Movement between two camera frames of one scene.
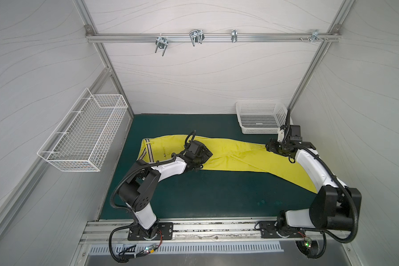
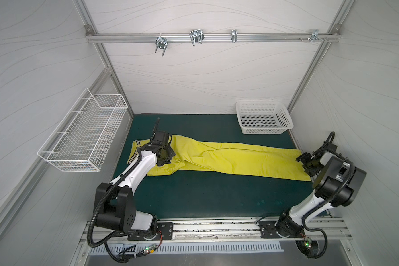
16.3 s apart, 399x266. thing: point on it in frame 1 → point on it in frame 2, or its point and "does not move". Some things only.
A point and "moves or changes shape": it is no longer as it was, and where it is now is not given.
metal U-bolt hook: (161, 42) does not move
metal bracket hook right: (315, 36) does not move
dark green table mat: (214, 193) does not move
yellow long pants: (226, 155) moves or changes shape
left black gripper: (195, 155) → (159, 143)
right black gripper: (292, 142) → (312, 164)
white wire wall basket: (84, 138) does not move
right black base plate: (269, 229) does not move
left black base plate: (165, 232) does not move
